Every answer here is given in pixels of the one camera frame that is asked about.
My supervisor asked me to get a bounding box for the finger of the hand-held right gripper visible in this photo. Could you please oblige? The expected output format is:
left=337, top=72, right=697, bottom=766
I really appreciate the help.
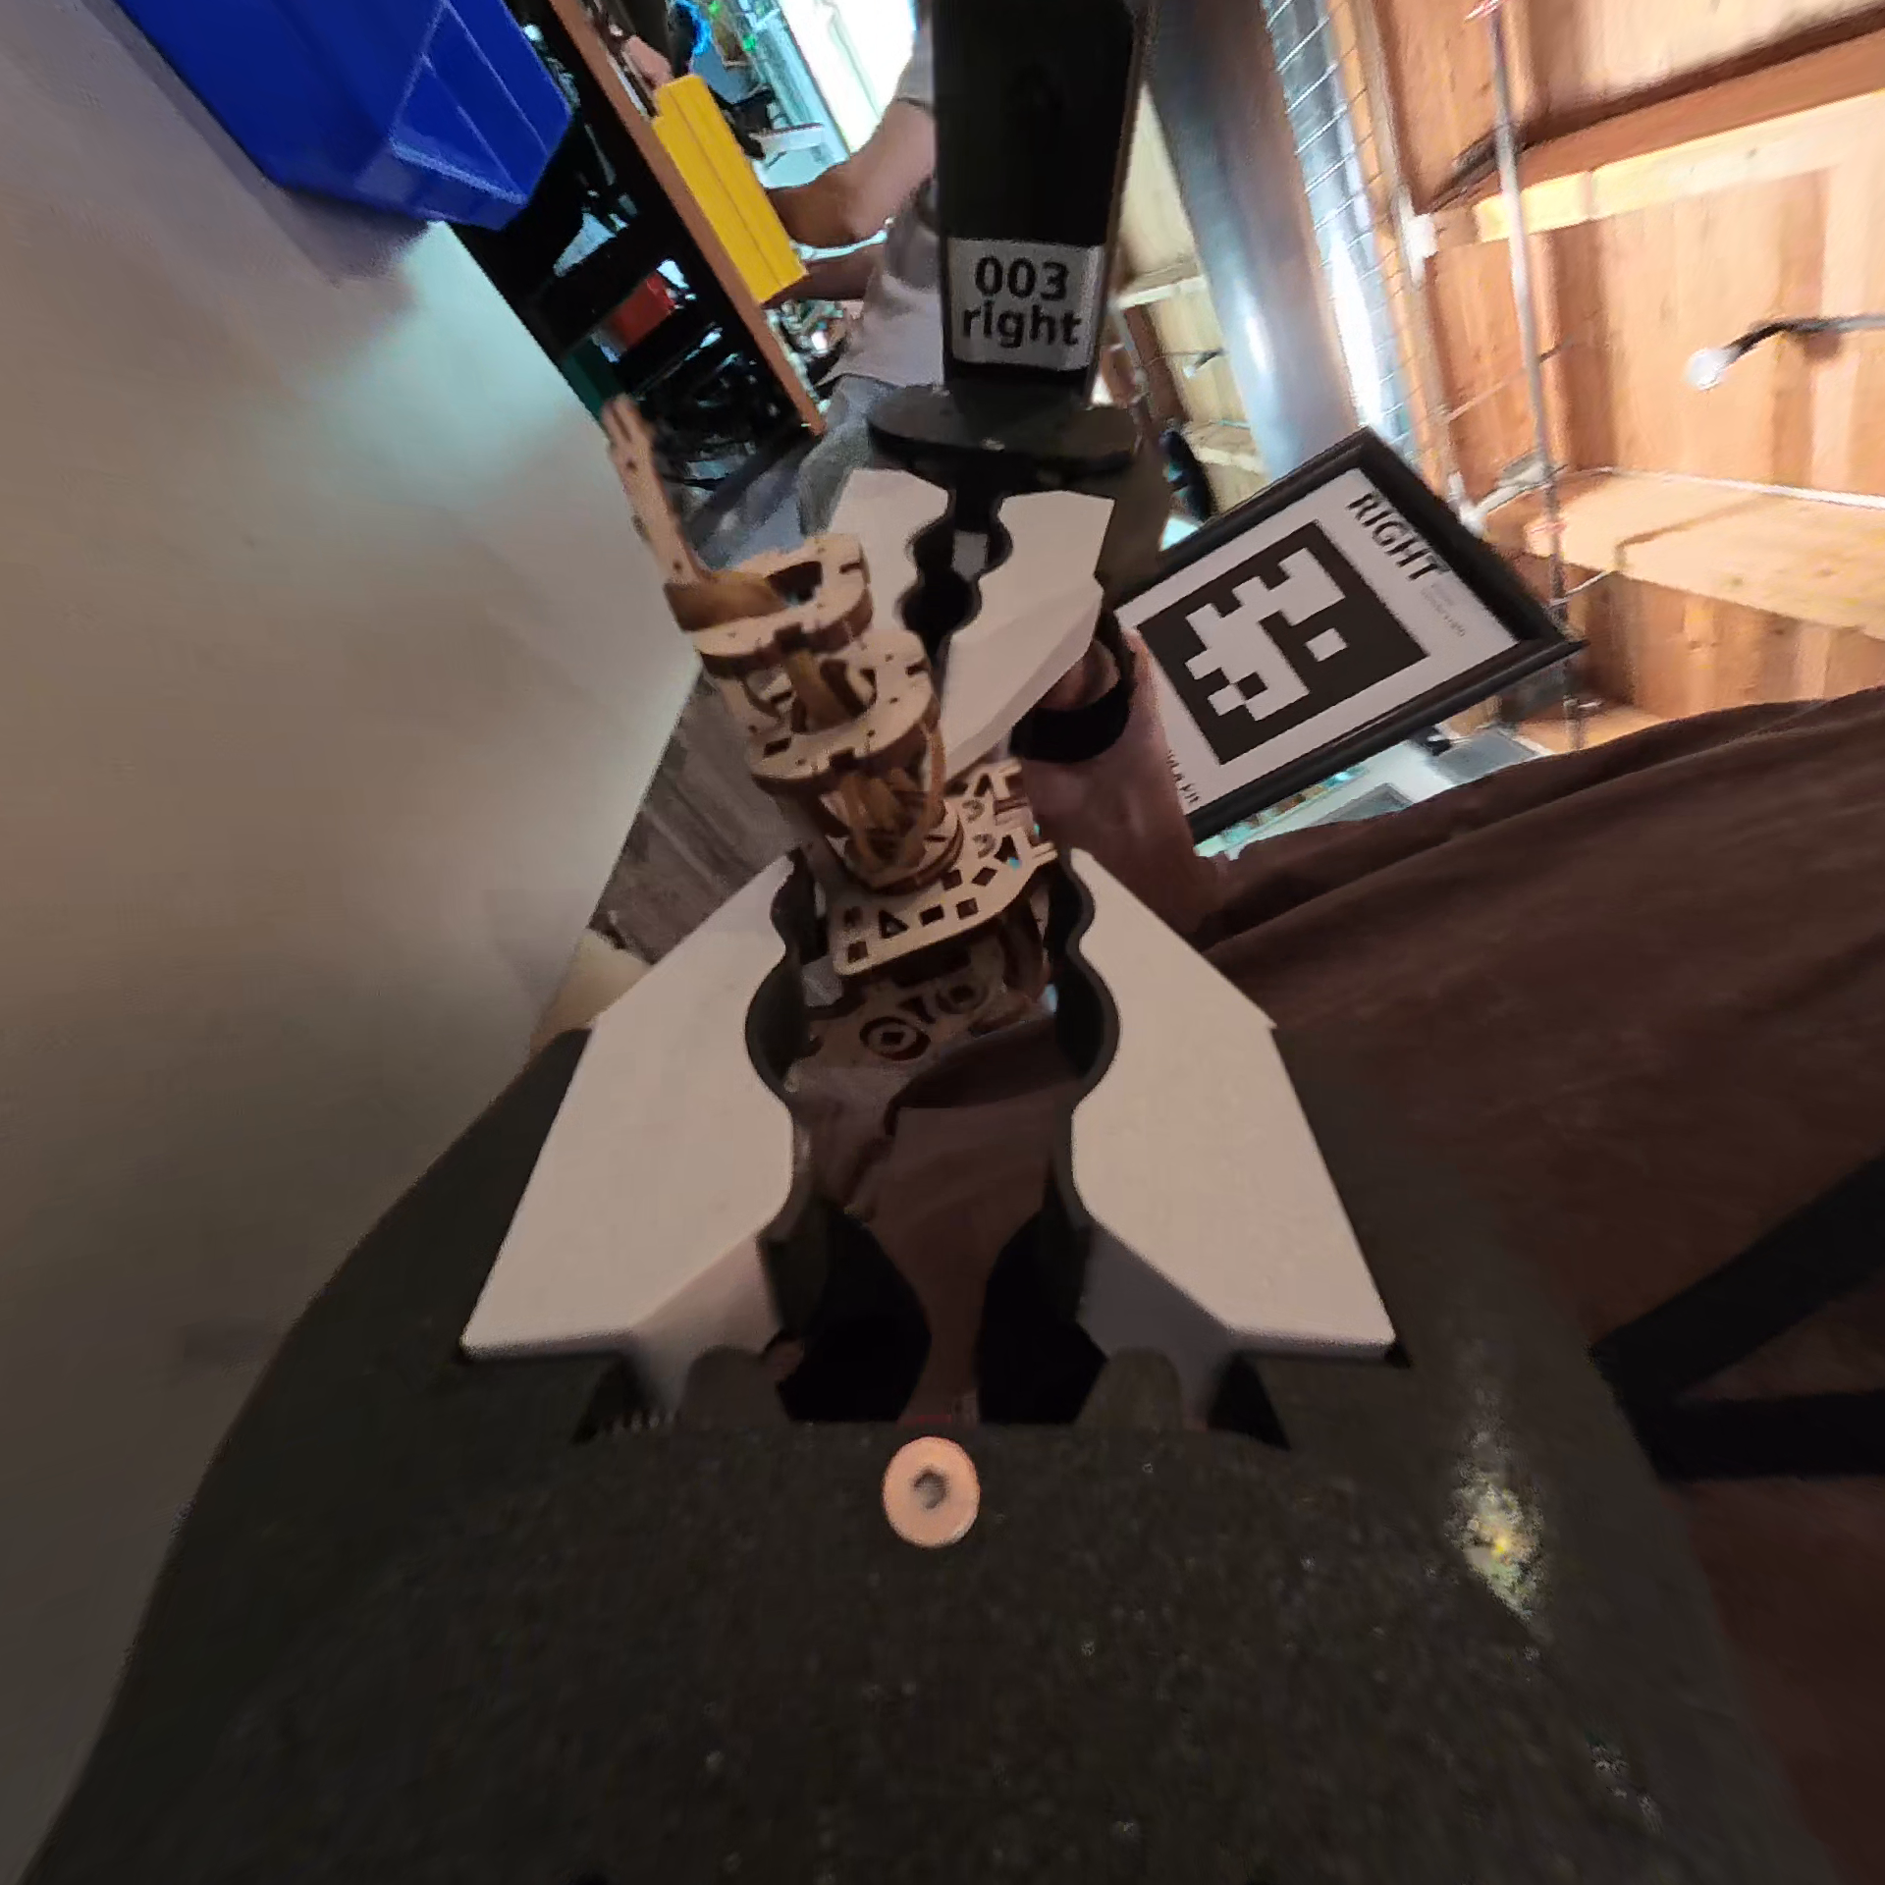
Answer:
left=824, top=467, right=962, bottom=650
left=938, top=489, right=1117, bottom=785

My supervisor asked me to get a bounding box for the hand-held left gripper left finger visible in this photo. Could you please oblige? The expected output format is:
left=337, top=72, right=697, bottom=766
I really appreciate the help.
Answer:
left=459, top=858, right=815, bottom=1413

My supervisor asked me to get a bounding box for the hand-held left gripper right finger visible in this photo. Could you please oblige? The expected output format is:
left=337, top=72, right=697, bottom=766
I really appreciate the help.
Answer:
left=1052, top=858, right=1398, bottom=1423

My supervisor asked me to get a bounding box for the wooden mechanical model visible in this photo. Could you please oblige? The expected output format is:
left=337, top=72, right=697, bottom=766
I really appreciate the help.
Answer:
left=601, top=394, right=1070, bottom=1084

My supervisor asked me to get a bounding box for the person's right hand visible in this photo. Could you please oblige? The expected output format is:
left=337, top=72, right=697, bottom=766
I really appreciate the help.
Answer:
left=1027, top=614, right=1227, bottom=948

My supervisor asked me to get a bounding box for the black framed sign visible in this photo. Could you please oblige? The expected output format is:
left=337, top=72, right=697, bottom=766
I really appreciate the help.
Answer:
left=1111, top=426, right=1588, bottom=854

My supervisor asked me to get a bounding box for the yellow plastic bin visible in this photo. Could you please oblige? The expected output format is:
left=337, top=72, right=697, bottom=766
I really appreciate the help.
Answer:
left=648, top=72, right=813, bottom=306

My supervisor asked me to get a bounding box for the wooden workbench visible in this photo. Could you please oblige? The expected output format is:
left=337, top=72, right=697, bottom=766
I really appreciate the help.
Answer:
left=544, top=0, right=826, bottom=440

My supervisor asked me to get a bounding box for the person's brown clothing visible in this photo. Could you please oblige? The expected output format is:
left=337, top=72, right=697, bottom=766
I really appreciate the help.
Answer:
left=1192, top=689, right=1885, bottom=1885

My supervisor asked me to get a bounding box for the blue plastic bin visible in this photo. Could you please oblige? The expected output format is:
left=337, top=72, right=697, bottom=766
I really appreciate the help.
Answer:
left=118, top=0, right=577, bottom=233

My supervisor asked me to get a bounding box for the white light bulb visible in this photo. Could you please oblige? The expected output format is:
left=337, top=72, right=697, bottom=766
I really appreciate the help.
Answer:
left=1684, top=312, right=1845, bottom=394

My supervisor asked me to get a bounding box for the silver ventilation duct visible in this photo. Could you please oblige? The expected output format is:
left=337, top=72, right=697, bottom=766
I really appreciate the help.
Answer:
left=1141, top=0, right=1423, bottom=481

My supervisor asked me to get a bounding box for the black strap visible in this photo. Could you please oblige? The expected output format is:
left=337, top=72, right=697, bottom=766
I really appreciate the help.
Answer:
left=1586, top=1182, right=1885, bottom=1484

